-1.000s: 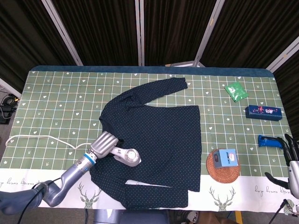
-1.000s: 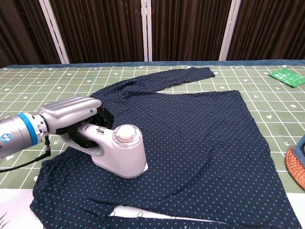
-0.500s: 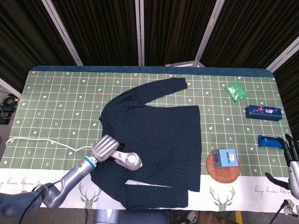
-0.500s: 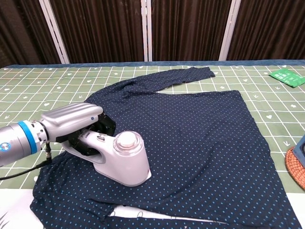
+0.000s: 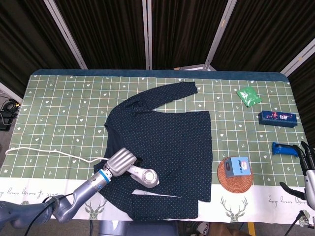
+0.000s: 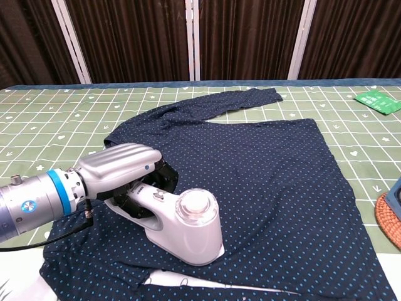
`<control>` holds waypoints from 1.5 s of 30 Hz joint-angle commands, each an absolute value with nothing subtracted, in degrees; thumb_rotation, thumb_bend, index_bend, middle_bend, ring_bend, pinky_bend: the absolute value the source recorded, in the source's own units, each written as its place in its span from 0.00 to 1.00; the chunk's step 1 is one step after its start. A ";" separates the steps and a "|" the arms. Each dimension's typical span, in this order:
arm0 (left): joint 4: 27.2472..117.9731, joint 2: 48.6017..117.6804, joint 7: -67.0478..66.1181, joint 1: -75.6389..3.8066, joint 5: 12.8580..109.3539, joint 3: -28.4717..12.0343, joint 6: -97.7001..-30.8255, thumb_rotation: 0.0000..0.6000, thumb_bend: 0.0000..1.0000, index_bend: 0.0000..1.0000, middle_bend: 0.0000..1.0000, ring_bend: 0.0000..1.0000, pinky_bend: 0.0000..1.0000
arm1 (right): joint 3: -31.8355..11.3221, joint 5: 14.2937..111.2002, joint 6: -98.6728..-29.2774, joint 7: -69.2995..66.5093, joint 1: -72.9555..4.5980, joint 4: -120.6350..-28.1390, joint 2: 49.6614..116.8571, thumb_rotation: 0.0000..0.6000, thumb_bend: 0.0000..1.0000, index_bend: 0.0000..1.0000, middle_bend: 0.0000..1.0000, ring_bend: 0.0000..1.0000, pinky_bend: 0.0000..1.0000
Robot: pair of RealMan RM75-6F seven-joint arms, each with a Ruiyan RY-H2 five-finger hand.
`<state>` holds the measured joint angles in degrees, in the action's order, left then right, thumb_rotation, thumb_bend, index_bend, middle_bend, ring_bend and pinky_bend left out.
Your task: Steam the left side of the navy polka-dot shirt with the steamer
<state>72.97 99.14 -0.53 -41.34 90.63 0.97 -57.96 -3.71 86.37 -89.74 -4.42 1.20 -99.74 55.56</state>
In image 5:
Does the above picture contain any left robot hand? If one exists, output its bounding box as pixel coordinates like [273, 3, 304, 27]
[103, 147, 144, 177]

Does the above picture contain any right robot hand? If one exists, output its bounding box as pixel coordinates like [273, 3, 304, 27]
[279, 141, 315, 202]

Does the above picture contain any white handheld steam iron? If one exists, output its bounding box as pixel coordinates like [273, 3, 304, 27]
[126, 164, 160, 189]

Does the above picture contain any blue plastic clip tool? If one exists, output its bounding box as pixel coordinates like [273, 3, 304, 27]
[271, 142, 300, 158]

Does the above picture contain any navy polka dot shirt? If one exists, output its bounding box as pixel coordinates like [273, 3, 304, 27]
[93, 82, 213, 220]

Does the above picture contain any long dark blue box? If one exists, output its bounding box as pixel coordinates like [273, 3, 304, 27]
[258, 110, 298, 128]

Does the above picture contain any green checked tablecloth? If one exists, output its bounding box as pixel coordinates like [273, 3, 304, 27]
[0, 73, 315, 223]

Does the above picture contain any small blue cardboard box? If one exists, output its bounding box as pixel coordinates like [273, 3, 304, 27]
[223, 157, 252, 178]

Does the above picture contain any round woven rattan coaster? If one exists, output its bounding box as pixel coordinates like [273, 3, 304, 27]
[217, 156, 253, 194]

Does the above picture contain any dark brown curtain panel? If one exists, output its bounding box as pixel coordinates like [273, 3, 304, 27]
[288, 53, 315, 153]
[151, 0, 229, 70]
[54, 0, 148, 70]
[212, 0, 315, 73]
[0, 0, 82, 98]

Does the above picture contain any dark blue table underlay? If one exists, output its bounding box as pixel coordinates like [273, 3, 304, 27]
[31, 68, 289, 81]

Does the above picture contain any green foil packet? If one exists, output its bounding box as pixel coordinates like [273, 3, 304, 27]
[236, 86, 263, 108]

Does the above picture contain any black and white shoe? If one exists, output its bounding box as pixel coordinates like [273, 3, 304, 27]
[186, 221, 223, 236]

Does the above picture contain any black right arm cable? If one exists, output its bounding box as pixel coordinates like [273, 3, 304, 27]
[286, 210, 311, 236]

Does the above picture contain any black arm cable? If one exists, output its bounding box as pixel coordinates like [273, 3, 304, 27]
[286, 210, 311, 236]
[24, 193, 75, 236]

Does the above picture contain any white power cord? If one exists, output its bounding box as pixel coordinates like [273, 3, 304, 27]
[5, 147, 109, 164]

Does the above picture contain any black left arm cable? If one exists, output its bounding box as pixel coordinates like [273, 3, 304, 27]
[24, 193, 75, 236]

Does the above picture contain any white frame post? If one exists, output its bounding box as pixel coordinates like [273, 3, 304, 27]
[142, 0, 154, 70]
[0, 82, 24, 102]
[44, 0, 88, 70]
[204, 0, 237, 71]
[280, 43, 315, 76]

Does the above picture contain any black floor cables and adapter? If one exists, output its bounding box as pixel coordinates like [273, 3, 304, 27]
[0, 97, 21, 131]

